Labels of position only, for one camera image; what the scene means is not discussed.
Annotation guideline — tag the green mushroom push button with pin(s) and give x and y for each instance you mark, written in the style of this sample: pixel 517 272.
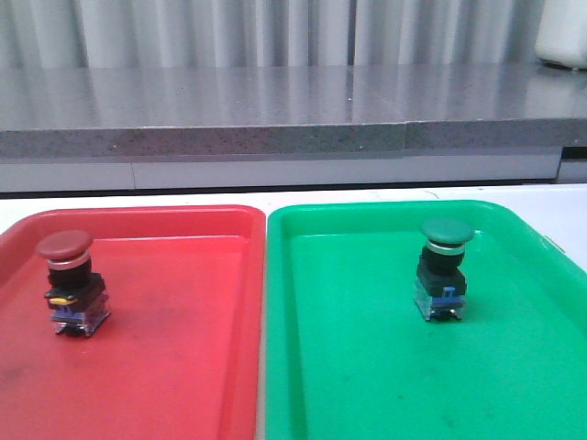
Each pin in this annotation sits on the green mushroom push button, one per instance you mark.
pixel 440 286

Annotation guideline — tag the red mushroom push button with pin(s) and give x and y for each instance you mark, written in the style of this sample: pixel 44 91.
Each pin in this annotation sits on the red mushroom push button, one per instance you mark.
pixel 77 295

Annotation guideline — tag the green plastic tray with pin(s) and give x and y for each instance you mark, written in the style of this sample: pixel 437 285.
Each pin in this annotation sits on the green plastic tray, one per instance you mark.
pixel 349 355

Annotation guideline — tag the grey stone counter slab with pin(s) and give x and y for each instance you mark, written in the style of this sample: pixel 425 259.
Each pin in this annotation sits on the grey stone counter slab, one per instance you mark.
pixel 126 113

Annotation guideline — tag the red plastic tray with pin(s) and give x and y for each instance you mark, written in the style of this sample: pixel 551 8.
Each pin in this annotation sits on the red plastic tray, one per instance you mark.
pixel 177 358

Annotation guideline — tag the white pleated curtain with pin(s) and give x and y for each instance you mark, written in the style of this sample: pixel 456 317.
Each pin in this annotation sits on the white pleated curtain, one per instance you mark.
pixel 165 34

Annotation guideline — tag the white container in background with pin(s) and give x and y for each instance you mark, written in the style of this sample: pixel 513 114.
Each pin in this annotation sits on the white container in background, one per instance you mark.
pixel 561 36

